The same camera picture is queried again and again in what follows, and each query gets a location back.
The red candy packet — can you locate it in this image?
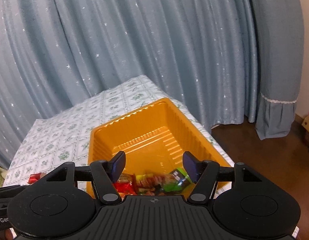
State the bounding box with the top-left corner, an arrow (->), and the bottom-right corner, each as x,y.
28,172 -> 46,185

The orange plastic basket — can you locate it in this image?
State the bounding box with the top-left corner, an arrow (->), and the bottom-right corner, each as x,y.
88,98 -> 231,198

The floral white tablecloth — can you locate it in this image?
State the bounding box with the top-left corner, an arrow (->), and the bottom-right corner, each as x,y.
3,75 -> 234,186

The blue star curtain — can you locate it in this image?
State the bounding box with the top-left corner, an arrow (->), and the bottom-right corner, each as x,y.
0,0 -> 304,168

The snacks pile in basket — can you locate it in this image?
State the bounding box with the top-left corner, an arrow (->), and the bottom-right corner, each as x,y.
113,168 -> 192,198

